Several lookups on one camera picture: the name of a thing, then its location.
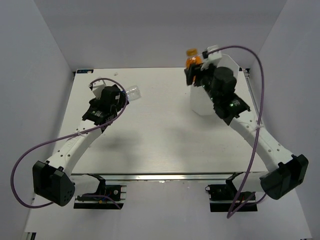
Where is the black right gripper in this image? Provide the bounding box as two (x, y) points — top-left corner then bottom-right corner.
(183, 60), (219, 104)

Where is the orange plastic bottle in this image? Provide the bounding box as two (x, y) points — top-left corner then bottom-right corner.
(185, 48), (202, 69)

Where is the Aquafina bottle white cap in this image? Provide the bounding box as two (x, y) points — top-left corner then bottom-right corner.
(126, 85), (142, 102)

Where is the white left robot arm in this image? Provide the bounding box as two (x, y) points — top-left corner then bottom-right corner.
(32, 84), (128, 207)

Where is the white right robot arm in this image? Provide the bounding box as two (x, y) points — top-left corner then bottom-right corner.
(184, 63), (309, 200)

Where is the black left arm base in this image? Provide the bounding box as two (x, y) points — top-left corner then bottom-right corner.
(71, 174), (127, 210)

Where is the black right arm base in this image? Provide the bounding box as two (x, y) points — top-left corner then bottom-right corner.
(205, 172), (258, 213)

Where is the white octagonal bin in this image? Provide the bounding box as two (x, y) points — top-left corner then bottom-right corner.
(190, 54), (240, 116)

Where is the blue table edge label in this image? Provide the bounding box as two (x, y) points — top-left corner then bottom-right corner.
(76, 69), (94, 74)

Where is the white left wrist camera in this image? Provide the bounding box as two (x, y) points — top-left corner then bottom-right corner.
(89, 77), (107, 99)

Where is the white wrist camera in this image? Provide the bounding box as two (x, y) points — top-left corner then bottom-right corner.
(89, 77), (107, 99)
(201, 45), (222, 71)

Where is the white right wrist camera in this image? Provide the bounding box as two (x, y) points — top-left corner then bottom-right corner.
(201, 45), (222, 71)

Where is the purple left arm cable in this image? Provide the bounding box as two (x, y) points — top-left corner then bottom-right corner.
(10, 77), (130, 210)

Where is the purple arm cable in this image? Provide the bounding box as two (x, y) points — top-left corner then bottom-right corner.
(10, 77), (130, 210)
(202, 45), (267, 219)

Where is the aluminium table rail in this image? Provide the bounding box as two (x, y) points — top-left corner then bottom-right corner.
(238, 67), (259, 117)

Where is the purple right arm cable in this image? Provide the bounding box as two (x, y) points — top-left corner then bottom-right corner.
(202, 45), (267, 219)

